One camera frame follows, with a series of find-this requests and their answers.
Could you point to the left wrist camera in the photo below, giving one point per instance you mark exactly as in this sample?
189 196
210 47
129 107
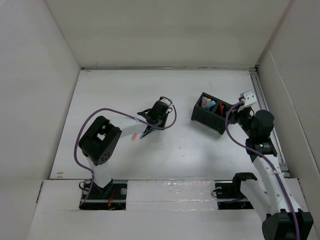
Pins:
166 101

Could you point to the aluminium rail right side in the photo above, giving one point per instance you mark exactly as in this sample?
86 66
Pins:
268 140

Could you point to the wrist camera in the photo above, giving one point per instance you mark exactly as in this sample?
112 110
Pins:
247 99
166 101

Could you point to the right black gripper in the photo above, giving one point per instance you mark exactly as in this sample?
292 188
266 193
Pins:
235 113

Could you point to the black two-compartment organizer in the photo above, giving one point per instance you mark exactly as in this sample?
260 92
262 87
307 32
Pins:
211 117

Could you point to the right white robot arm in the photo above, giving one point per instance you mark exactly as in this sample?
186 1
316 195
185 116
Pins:
281 216

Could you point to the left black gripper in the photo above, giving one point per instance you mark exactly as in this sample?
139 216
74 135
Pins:
162 124

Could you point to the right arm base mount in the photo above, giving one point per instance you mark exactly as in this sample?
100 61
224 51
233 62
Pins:
228 198

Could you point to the red gel pen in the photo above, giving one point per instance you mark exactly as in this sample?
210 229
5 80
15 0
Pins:
221 108

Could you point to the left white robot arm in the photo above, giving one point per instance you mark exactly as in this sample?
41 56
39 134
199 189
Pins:
100 139

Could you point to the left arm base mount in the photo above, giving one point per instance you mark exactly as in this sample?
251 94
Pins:
115 200

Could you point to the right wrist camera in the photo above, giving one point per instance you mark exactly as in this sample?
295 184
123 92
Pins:
247 99

